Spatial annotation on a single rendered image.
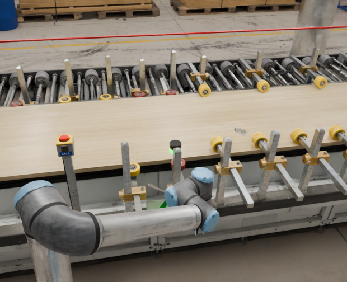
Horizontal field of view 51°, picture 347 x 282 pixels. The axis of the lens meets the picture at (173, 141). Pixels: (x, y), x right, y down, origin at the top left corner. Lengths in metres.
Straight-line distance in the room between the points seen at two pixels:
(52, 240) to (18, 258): 1.62
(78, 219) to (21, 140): 1.35
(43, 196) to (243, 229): 1.86
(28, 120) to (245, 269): 1.75
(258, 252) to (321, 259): 0.44
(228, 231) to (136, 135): 0.97
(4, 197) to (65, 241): 1.22
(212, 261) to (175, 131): 0.98
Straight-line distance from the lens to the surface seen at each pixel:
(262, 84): 2.74
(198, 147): 2.09
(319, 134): 1.99
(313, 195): 2.25
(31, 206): 1.03
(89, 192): 2.12
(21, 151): 2.18
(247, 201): 1.71
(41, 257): 1.17
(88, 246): 0.98
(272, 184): 2.36
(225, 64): 3.31
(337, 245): 3.02
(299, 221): 2.84
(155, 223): 1.14
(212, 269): 2.63
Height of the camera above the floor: 2.14
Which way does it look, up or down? 35 degrees down
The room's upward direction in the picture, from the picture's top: 2 degrees clockwise
